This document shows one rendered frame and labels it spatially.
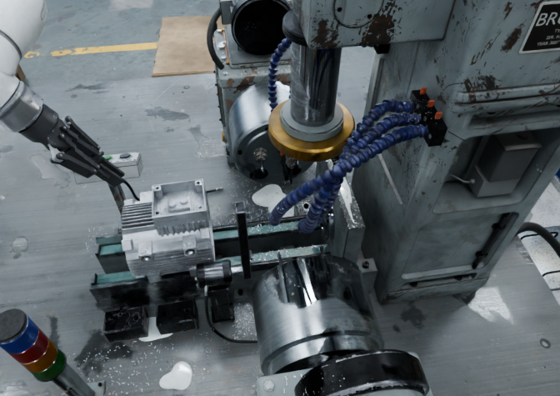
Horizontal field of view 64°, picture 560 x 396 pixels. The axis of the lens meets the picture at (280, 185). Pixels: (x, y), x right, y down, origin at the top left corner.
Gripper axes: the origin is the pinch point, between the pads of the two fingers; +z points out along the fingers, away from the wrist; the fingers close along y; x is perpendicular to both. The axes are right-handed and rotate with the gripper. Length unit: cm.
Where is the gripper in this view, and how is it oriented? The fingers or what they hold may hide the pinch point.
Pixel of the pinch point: (108, 172)
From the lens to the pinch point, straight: 109.4
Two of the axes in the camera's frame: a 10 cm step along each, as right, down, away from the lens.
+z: 4.9, 5.2, 7.0
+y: -1.6, -7.4, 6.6
